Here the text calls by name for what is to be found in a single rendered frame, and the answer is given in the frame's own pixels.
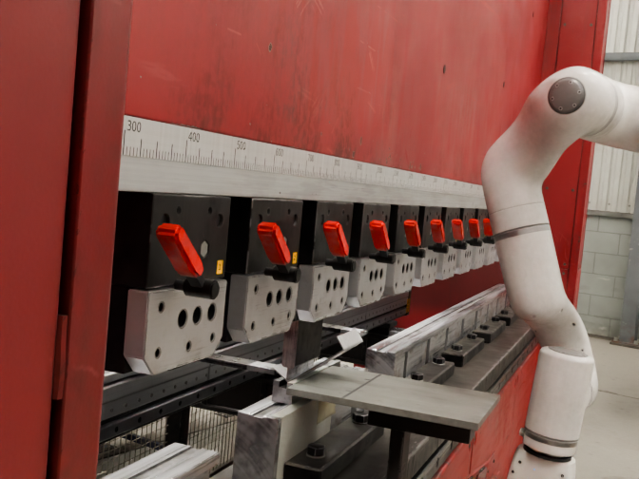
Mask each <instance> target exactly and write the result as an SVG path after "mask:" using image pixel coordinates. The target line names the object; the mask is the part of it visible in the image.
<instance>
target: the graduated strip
mask: <svg viewBox="0 0 639 479"><path fill-rule="evenodd" d="M121 155H129V156H137V157H145V158H153V159H161V160H169V161H177V162H185V163H200V164H208V165H217V166H224V167H232V168H240V169H248V170H256V171H264V172H272V173H280V174H288V175H296V176H303V177H312V178H320V179H327V180H336V181H344V182H359V183H367V184H374V185H383V186H391V187H398V188H407V189H415V190H422V191H431V192H438V193H446V194H455V195H462V196H470V197H479V198H485V197H484V192H483V188H482V185H478V184H472V183H467V182H459V181H454V180H449V179H444V178H440V177H435V176H430V175H425V174H420V173H416V172H411V171H406V170H401V169H395V168H391V167H386V166H381V165H376V164H371V163H363V162H358V161H353V160H348V159H343V158H339V157H334V156H329V155H324V154H319V153H314V152H309V151H304V150H299V149H295V148H290V147H285V146H280V145H275V144H267V143H262V142H257V141H252V140H247V139H243V138H237V137H232V136H227V135H223V134H218V133H213V132H208V131H203V130H199V129H194V128H189V127H184V126H179V125H171V124H166V123H160V122H155V121H150V120H146V119H141V118H136V117H131V116H126V115H125V116H124V128H123V140H122V154H121Z"/></svg>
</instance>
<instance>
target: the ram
mask: <svg viewBox="0 0 639 479"><path fill-rule="evenodd" d="M549 3H550V1H549V0H133V4H132V16H131V30H130V42H129V54H128V67H127V79H126V103H125V115H126V116H131V117H136V118H141V119H146V120H150V121H155V122H160V123H166V124H171V125H179V126H184V127H189V128H194V129H199V130H203V131H208V132H213V133H218V134H223V135H227V136H232V137H237V138H243V139H247V140H252V141H257V142H262V143H267V144H275V145H280V146H285V147H290V148H295V149H299V150H304V151H309V152H314V153H319V154H324V155H329V156H334V157H339V158H343V159H348V160H353V161H358V162H363V163H371V164H376V165H381V166H386V167H391V168H395V169H401V170H406V171H411V172H416V173H420V174H425V175H430V176H435V177H440V178H444V179H449V180H454V181H459V182H467V183H472V184H478V185H482V181H481V166H482V163H483V160H484V157H485V155H486V153H487V152H488V150H489V149H490V148H491V146H492V145H493V144H494V143H495V141H496V140H497V139H498V138H499V137H500V136H501V135H502V134H503V133H504V132H505V131H506V130H507V129H508V128H509V127H510V126H511V125H512V123H513V122H514V121H515V119H516V118H517V116H518V115H519V113H520V111H521V109H522V107H523V105H524V104H525V102H526V100H527V98H528V97H529V95H530V94H531V93H532V91H533V90H534V89H535V88H536V87H537V86H538V85H539V84H540V83H541V74H542V66H543V56H544V47H545V39H546V29H547V21H548V12H549ZM119 191H127V192H147V193H167V194H186V195H206V196H226V197H246V198H265V199H285V200H305V201H343V202H362V203H382V204H401V205H421V206H441V207H460V208H480V209H487V205H486V202H485V198H479V197H470V196H462V195H455V194H446V193H438V192H431V191H422V190H415V189H407V188H398V187H391V186H383V185H374V184H367V183H359V182H344V181H336V180H327V179H320V178H312V177H303V176H296V175H288V174H280V173H272V172H264V171H256V170H248V169H240V168H232V167H224V166H217V165H208V164H200V163H185V162H177V161H169V160H161V159H153V158H145V157H137V156H129V155H121V166H120V179H119Z"/></svg>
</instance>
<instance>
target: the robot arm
mask: <svg viewBox="0 0 639 479"><path fill-rule="evenodd" d="M579 138H580V139H583V140H586V141H589V142H593V143H597V144H602V145H606V146H610V147H615V148H619V149H623V150H627V151H631V152H636V153H639V86H631V85H627V84H623V83H620V82H617V81H614V80H612V79H610V78H608V77H607V76H605V75H603V74H601V73H599V72H598V71H595V70H593V69H591V68H588V67H567V68H564V69H561V70H559V71H557V72H555V73H554V74H553V75H551V76H550V77H548V78H547V79H545V80H544V81H543V82H542V83H541V84H539V85H538V86H537V87H536V88H535V89H534V90H533V91H532V93H531V94H530V95H529V97H528V98H527V100H526V102H525V104H524V105H523V107H522V109H521V111H520V113H519V115H518V116H517V118H516V119H515V121H514V122H513V123H512V125H511V126H510V127H509V128H508V129H507V130H506V131H505V132H504V133H503V134H502V135H501V136H500V137H499V138H498V139H497V140H496V141H495V143H494V144H493V145H492V146H491V148H490V149H489V150H488V152H487V153H486V155H485V157H484V160H483V163H482V166H481V181H482V188H483V192H484V197H485V202H486V205H487V210H488V214H489V218H490V223H491V227H492V231H493V235H494V243H495V247H496V252H497V255H498V259H499V263H500V268H501V272H502V276H503V279H504V283H505V288H506V292H507V296H508V300H509V302H510V305H511V307H512V309H513V312H514V313H515V315H516V316H518V317H519V318H520V319H522V320H524V321H525V322H526V323H527V324H528V325H529V326H530V328H531V329H532V331H533V332H534V334H535V336H536V338H537V340H538V342H539V344H540V347H541V349H540V350H539V355H538V359H537V364H536V369H535V374H534V379H533V384H532V392H531V397H530V402H529V408H528V412H527V417H526V422H525V429H524V428H521V429H520V431H519V435H521V436H523V443H522V444H520V445H518V447H517V449H516V451H515V454H514V456H513V461H512V463H511V466H510V470H509V473H508V477H507V479H575V459H574V458H573V456H574V455H575V454H576V450H577V445H578V440H579V435H580V431H581V426H582V422H583V417H584V412H585V409H586V408H588V407H589V406H590V405H591V404H592V403H593V402H594V400H595V398H596V396H597V393H598V379H597V372H596V368H595V363H594V359H593V355H592V350H591V344H590V340H589V337H588V334H587V331H586V328H585V325H584V323H583V321H582V319H581V317H580V315H579V314H578V313H577V311H576V309H575V308H574V306H573V305H572V304H571V302H570V300H569V299H568V297H567V295H566V293H565V290H564V287H563V282H562V278H561V274H560V269H559V265H558V260H557V256H556V252H555V248H554V243H553V239H552V231H551V228H550V223H549V219H548V215H547V210H546V206H545V203H544V198H543V194H542V183H543V181H544V180H545V179H546V178H547V177H548V175H549V174H550V173H551V171H552V169H553V168H554V166H555V165H556V163H557V161H558V160H559V158H560V157H561V155H562V154H563V153H564V151H565V150H566V149H567V148H568V147H569V146H570V145H571V144H572V143H574V142H575V141H576V140H578V139H579Z"/></svg>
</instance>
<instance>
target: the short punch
mask: <svg viewBox="0 0 639 479"><path fill-rule="evenodd" d="M322 323H323V319H322V320H319V321H316V322H309V321H302V320H297V321H293V322H292V324H291V327H290V329H289V330H288V331H287V332H284V340H283V350H282V362H281V365H282V366H283V367H285V368H287V374H286V382H287V381H289V380H291V379H293V378H295V377H296V376H298V375H300V374H302V373H304V372H306V371H307V370H309V369H311V368H313V366H314V359H315V358H317V357H319V356H320V344H321V334H322Z"/></svg>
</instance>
